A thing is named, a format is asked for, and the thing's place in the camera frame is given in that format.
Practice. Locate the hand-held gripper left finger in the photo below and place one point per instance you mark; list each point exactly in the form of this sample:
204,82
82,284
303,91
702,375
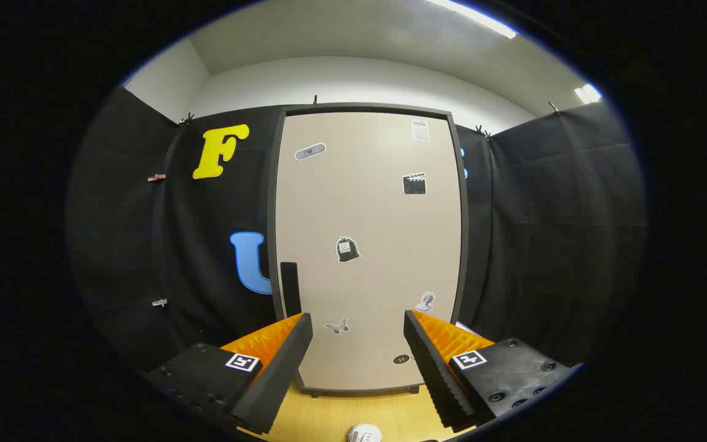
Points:
280,368

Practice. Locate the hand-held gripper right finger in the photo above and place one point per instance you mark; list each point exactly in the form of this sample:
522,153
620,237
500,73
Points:
436,374

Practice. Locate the white shoe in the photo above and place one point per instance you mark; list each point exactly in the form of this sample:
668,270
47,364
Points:
364,434

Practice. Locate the dark grey shoe cabinet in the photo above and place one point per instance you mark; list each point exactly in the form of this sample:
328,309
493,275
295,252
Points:
270,184

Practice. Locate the black backdrop cloth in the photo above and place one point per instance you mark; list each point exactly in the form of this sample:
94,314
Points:
550,245

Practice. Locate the small ceiling light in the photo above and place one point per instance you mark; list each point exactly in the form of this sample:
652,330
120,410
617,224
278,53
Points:
588,93

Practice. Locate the long ceiling light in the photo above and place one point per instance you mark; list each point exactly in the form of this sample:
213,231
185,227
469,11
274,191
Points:
476,17

